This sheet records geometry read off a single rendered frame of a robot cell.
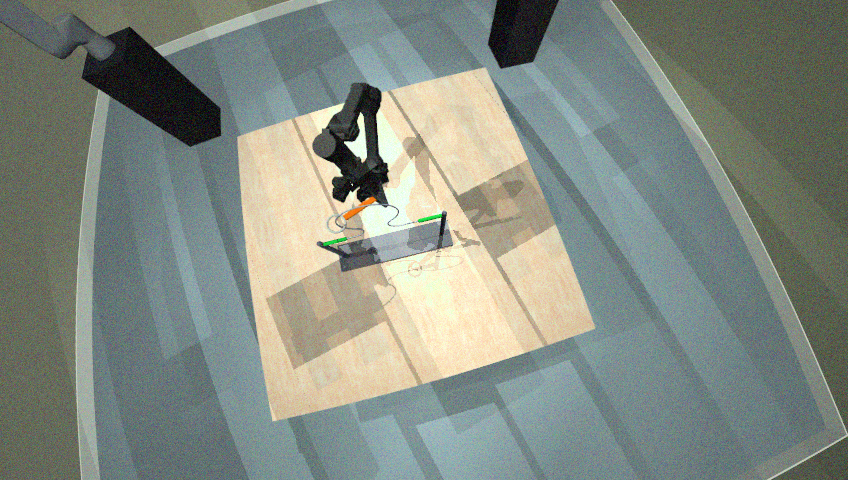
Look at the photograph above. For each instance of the orange bar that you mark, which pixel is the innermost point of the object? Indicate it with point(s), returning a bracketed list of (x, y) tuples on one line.
[(350, 214)]

